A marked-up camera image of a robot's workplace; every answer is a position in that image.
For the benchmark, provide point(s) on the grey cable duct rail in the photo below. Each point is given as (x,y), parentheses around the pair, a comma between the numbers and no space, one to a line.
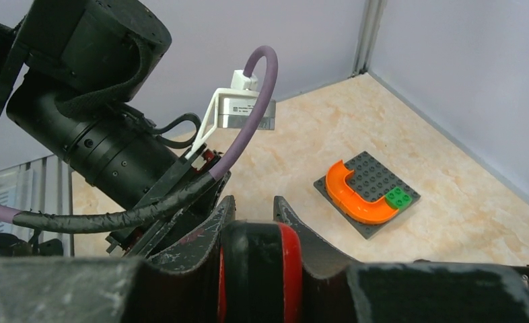
(43,185)

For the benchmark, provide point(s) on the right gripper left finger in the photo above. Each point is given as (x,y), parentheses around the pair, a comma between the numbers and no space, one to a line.
(180,284)

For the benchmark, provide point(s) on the red black utility knife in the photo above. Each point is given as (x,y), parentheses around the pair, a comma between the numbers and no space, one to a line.
(260,273)

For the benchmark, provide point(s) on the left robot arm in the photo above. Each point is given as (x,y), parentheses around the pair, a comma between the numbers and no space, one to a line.
(68,71)

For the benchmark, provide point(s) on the orange curved toy piece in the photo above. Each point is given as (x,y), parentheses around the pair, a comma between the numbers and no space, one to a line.
(350,202)

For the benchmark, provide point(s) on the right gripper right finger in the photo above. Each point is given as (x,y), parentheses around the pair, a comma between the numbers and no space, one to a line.
(339,288)

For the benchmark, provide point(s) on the green toy brick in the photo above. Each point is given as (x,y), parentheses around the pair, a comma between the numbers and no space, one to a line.
(398,199)

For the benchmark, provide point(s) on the grey toy brick baseplate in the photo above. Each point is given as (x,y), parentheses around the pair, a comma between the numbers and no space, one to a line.
(372,180)

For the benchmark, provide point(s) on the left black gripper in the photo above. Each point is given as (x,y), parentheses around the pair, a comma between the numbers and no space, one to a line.
(176,213)

